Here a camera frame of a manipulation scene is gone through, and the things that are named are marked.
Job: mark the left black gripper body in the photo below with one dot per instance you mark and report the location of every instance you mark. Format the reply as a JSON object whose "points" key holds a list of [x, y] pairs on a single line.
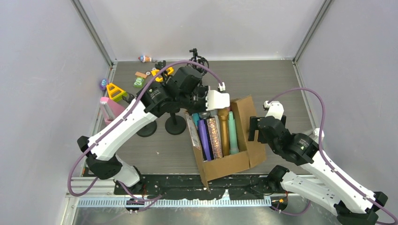
{"points": [[200, 94]]}

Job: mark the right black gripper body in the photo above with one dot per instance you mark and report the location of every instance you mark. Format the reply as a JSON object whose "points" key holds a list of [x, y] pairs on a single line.
{"points": [[255, 129]]}

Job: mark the black mic stand wide clip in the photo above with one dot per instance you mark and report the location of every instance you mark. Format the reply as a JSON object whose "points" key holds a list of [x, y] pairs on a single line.
{"points": [[175, 124]]}

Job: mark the black tripod shock mount stand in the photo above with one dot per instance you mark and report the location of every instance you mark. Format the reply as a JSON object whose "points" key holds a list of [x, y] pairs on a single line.
{"points": [[200, 60]]}

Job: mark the black mic stand front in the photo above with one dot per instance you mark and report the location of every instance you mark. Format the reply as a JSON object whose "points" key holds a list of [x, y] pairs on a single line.
{"points": [[148, 129]]}

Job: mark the cardboard box with label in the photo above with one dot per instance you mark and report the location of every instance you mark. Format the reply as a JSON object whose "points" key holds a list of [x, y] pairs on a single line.
{"points": [[251, 154]]}

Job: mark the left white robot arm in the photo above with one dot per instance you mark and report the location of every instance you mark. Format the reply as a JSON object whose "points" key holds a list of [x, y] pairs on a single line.
{"points": [[183, 89]]}

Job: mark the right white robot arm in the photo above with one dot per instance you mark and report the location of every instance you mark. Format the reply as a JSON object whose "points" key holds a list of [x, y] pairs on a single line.
{"points": [[349, 201]]}

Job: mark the black microphone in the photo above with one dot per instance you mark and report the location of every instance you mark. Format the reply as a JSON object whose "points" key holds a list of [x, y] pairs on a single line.
{"points": [[204, 115]]}

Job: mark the purple microphone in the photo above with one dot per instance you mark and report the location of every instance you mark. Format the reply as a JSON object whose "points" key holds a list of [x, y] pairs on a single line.
{"points": [[204, 140]]}

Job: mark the glitter microphone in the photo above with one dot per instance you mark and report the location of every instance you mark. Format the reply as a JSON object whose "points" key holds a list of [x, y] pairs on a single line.
{"points": [[214, 137]]}

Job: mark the teal microphone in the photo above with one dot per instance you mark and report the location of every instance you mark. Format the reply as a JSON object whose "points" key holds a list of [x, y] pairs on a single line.
{"points": [[232, 134]]}

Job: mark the gold microphone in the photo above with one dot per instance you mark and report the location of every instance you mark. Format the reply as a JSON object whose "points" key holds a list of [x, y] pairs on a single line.
{"points": [[223, 115]]}

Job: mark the green toy block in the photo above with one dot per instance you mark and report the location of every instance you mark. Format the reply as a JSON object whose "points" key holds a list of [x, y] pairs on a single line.
{"points": [[139, 82]]}

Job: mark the orange wooden block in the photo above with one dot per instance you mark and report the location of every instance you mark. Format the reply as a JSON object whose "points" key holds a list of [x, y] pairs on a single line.
{"points": [[142, 75]]}

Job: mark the small colourful toy figure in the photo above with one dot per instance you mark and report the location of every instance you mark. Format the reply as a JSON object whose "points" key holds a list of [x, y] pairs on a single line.
{"points": [[144, 58]]}

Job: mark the yellow green triangle block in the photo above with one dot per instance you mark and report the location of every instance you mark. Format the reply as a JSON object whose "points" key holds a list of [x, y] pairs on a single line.
{"points": [[115, 93]]}

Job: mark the pink plastic holder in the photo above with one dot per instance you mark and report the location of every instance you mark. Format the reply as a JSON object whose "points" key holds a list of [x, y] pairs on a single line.
{"points": [[110, 109]]}

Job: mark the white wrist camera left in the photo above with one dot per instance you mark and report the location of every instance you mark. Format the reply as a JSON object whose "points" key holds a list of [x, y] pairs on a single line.
{"points": [[217, 99]]}

